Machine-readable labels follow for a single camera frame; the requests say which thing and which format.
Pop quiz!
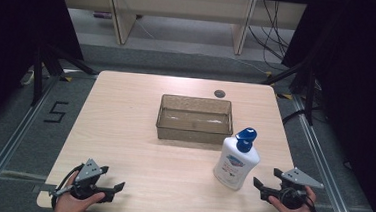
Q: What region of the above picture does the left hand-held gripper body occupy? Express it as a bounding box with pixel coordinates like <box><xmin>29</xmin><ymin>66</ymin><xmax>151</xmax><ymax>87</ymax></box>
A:
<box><xmin>48</xmin><ymin>156</ymin><xmax>118</xmax><ymax>204</ymax></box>

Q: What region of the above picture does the person's left hand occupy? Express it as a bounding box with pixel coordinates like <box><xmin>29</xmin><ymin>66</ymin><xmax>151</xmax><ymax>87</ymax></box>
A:
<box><xmin>52</xmin><ymin>169</ymin><xmax>108</xmax><ymax>212</ymax></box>

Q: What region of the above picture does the white floor cable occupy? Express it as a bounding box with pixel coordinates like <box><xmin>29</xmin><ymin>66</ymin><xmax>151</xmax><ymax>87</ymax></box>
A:
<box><xmin>226</xmin><ymin>56</ymin><xmax>271</xmax><ymax>76</ymax></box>

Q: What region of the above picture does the clear brown plastic basket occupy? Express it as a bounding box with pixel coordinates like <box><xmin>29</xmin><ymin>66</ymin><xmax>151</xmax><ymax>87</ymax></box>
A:
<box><xmin>154</xmin><ymin>93</ymin><xmax>237</xmax><ymax>146</ymax></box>

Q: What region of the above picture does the metal floor rail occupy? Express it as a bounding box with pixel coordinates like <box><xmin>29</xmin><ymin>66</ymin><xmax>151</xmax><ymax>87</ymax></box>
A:
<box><xmin>284</xmin><ymin>94</ymin><xmax>369</xmax><ymax>212</ymax></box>
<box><xmin>0</xmin><ymin>72</ymin><xmax>62</xmax><ymax>212</ymax></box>

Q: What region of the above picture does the black metal stand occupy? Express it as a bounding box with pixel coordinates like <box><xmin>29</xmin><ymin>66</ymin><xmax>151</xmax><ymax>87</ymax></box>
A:
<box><xmin>258</xmin><ymin>57</ymin><xmax>319</xmax><ymax>128</ymax></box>
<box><xmin>30</xmin><ymin>41</ymin><xmax>102</xmax><ymax>112</ymax></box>

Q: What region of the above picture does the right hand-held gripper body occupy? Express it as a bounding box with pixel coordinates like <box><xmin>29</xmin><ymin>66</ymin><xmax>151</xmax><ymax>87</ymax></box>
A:
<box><xmin>258</xmin><ymin>164</ymin><xmax>327</xmax><ymax>212</ymax></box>

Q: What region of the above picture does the white pump bottle blue cap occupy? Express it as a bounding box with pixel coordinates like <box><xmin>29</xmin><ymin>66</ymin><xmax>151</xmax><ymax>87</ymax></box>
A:
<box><xmin>211</xmin><ymin>124</ymin><xmax>264</xmax><ymax>193</ymax></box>

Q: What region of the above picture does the white cabinet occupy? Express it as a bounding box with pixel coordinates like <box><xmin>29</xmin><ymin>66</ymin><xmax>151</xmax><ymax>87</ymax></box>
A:
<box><xmin>53</xmin><ymin>0</ymin><xmax>309</xmax><ymax>60</ymax></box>

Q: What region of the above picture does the bundle of black cables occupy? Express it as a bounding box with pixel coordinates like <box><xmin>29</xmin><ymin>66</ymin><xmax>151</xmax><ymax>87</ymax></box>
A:
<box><xmin>244</xmin><ymin>0</ymin><xmax>293</xmax><ymax>73</ymax></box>

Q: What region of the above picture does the black curtain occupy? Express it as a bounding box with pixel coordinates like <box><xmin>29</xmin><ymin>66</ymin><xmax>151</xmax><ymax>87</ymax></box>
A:
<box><xmin>0</xmin><ymin>0</ymin><xmax>89</xmax><ymax>146</ymax></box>
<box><xmin>270</xmin><ymin>0</ymin><xmax>376</xmax><ymax>212</ymax></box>

